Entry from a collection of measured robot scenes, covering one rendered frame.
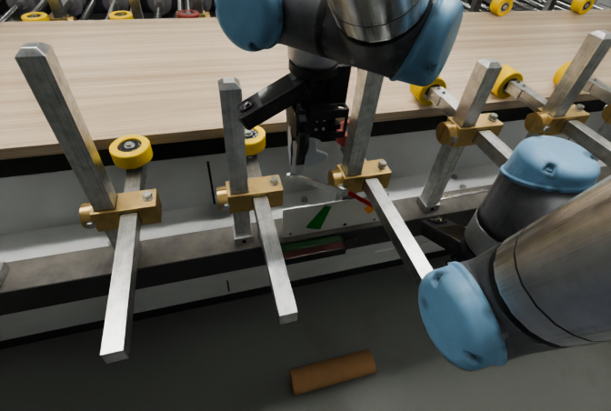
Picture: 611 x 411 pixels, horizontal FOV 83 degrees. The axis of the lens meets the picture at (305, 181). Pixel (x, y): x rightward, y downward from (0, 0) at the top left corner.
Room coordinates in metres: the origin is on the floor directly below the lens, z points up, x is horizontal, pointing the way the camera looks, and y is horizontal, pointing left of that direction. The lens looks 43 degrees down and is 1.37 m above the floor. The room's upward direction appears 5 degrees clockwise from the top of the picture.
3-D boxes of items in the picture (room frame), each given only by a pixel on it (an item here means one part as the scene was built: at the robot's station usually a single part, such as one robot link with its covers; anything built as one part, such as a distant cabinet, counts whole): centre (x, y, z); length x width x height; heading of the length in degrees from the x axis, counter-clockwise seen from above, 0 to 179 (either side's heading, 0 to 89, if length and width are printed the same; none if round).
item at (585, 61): (0.75, -0.57, 0.92); 0.03 x 0.03 x 0.48; 19
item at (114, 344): (0.38, 0.31, 0.84); 0.43 x 0.03 x 0.04; 19
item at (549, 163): (0.28, -0.25, 1.12); 0.09 x 0.08 x 0.11; 20
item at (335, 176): (0.60, -0.12, 0.84); 0.13 x 0.06 x 0.05; 109
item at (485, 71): (0.67, -0.34, 0.87); 0.03 x 0.03 x 0.48; 19
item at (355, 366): (0.45, -0.16, 0.04); 0.30 x 0.08 x 0.08; 109
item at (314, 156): (0.46, 0.00, 1.00); 0.06 x 0.03 x 0.09; 109
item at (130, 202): (0.44, 0.35, 0.84); 0.13 x 0.06 x 0.05; 109
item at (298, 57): (0.48, 0.00, 1.19); 0.08 x 0.08 x 0.05
